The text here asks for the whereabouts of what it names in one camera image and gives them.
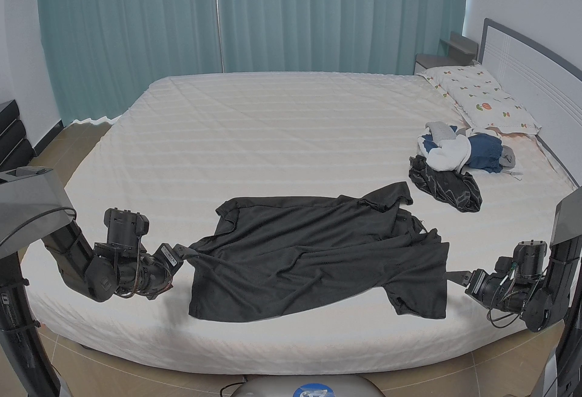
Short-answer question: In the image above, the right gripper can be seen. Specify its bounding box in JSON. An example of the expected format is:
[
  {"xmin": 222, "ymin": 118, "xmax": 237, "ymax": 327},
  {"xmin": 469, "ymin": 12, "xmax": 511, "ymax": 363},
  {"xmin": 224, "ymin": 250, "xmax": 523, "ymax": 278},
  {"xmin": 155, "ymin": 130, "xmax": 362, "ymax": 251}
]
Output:
[{"xmin": 465, "ymin": 269, "xmax": 503, "ymax": 308}]

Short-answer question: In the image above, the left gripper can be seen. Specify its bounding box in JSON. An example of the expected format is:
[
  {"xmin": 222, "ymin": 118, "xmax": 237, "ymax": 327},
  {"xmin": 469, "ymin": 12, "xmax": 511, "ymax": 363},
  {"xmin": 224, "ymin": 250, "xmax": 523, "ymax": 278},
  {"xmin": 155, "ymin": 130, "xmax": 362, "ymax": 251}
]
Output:
[{"xmin": 135, "ymin": 243, "xmax": 186, "ymax": 295}]

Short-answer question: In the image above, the black T-shirt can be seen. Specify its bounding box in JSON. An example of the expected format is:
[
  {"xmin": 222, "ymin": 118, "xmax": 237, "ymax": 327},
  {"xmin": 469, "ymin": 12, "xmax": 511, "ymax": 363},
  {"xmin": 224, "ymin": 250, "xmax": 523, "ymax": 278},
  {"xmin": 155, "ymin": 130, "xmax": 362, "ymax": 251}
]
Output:
[{"xmin": 188, "ymin": 180, "xmax": 451, "ymax": 322}]

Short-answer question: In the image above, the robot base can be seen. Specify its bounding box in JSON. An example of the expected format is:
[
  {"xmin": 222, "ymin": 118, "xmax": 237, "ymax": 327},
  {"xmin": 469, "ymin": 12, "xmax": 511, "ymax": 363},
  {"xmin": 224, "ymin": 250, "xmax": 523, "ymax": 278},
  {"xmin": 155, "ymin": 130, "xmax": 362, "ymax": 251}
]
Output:
[{"xmin": 227, "ymin": 375, "xmax": 387, "ymax": 397}]

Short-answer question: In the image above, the pile of clothes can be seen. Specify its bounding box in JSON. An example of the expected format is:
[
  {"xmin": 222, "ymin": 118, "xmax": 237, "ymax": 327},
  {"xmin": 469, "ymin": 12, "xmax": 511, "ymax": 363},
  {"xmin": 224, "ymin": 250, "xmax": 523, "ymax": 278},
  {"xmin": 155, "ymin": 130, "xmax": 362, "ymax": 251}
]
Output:
[{"xmin": 417, "ymin": 120, "xmax": 523, "ymax": 180}]

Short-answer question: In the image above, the bed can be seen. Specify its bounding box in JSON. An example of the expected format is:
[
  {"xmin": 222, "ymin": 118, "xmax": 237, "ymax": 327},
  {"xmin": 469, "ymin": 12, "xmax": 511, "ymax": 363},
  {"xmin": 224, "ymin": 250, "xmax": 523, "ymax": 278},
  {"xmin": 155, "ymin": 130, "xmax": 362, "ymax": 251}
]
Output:
[{"xmin": 20, "ymin": 18, "xmax": 582, "ymax": 375}]

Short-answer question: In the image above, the black patterned garment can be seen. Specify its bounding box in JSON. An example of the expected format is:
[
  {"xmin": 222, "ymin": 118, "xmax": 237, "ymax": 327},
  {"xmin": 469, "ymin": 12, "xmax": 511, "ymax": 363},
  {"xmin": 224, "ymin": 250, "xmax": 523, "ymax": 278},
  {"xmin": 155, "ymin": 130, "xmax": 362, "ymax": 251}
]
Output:
[{"xmin": 408, "ymin": 155, "xmax": 483, "ymax": 214}]

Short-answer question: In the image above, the white printed pillow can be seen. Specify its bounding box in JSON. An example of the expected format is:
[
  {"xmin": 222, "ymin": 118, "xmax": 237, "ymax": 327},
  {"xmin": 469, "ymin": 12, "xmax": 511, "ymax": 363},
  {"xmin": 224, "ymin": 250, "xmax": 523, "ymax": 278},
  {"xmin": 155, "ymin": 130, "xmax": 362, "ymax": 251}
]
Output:
[{"xmin": 417, "ymin": 61, "xmax": 543, "ymax": 135}]

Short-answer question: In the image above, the dark grey chest of drawers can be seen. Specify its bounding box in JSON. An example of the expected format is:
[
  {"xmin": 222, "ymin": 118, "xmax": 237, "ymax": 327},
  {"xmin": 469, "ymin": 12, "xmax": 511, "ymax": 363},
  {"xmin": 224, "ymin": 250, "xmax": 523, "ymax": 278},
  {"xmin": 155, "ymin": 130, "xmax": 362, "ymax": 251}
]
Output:
[{"xmin": 0, "ymin": 99, "xmax": 37, "ymax": 170}]

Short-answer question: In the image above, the grey bedside table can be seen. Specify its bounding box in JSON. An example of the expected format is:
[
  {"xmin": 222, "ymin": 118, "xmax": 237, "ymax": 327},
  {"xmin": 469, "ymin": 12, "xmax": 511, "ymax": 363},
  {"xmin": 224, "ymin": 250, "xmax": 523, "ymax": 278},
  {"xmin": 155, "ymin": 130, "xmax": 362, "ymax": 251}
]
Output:
[{"xmin": 415, "ymin": 32, "xmax": 479, "ymax": 76}]

